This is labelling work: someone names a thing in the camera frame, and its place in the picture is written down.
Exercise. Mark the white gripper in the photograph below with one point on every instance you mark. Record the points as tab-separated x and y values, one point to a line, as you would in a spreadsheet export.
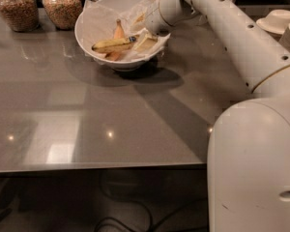
152	20

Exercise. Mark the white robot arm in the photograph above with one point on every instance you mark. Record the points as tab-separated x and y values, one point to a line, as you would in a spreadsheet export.
248	163

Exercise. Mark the white ceramic bowl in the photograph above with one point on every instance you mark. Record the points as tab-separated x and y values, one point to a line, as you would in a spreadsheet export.
97	22

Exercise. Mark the orange-brown banana underneath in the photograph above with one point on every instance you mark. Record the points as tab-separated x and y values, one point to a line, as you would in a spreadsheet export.
118	33

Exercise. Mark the white paper bowl liner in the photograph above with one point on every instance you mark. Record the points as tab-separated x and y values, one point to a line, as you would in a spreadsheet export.
113	32

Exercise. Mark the glass jar of colourful cereal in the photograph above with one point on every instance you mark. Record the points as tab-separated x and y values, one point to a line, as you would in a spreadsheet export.
63	13

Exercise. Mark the glass jar of cereal far left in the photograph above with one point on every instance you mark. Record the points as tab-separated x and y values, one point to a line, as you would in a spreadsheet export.
20	15

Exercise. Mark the stack of white paper bowls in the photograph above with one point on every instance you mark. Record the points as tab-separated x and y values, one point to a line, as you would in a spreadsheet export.
275	21

